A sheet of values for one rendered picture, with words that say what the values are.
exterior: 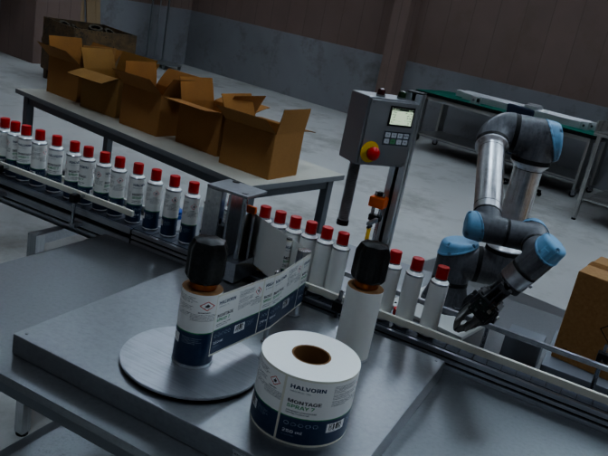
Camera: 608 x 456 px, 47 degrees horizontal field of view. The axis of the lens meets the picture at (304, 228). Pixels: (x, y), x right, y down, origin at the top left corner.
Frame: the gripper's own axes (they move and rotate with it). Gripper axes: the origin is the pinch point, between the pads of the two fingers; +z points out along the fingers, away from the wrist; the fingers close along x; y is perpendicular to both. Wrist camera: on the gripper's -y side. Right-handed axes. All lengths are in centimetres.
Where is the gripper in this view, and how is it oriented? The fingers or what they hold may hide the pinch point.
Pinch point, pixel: (458, 326)
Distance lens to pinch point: 194.6
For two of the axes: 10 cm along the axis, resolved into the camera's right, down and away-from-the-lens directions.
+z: -5.9, 6.6, 4.6
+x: 6.6, 7.3, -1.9
